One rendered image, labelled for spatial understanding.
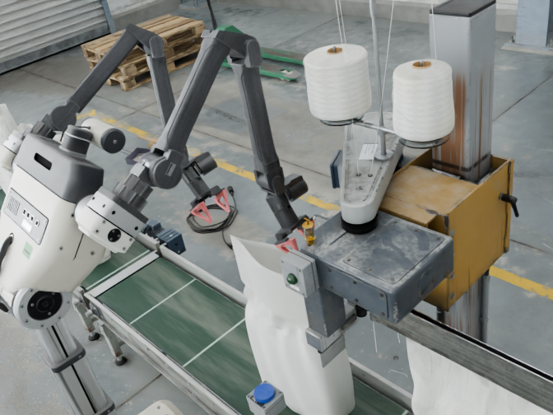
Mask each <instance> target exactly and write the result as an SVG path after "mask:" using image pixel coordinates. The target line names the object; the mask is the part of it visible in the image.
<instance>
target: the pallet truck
mask: <svg viewBox="0 0 553 415"><path fill-rule="evenodd" d="M207 5H208V7H209V11H210V14H211V21H212V25H213V29H214V30H226V31H231V32H237V33H242V34H244V33H243V32H242V31H240V30H239V29H237V28H236V27H234V26H233V25H227V24H221V25H219V26H217V23H216V19H215V17H214V14H213V11H212V8H211V3H210V0H207ZM260 49H261V54H262V58H270V59H275V60H279V61H284V62H289V63H297V64H301V65H304V62H303V61H304V57H305V56H306V55H307V54H300V53H294V52H289V51H284V50H279V49H270V48H265V47H261V46H260ZM221 66H225V67H228V68H232V66H231V65H229V64H228V61H227V57H226V58H225V60H224V62H223V64H222V65H221ZM259 71H260V74H262V75H267V76H270V77H278V78H280V79H281V80H284V79H286V80H287V81H290V80H296V78H297V77H301V74H300V73H299V72H297V71H296V70H293V69H290V68H284V67H280V66H276V65H271V64H266V63H263V64H262V65H261V66H259ZM279 71H282V72H279Z"/></svg>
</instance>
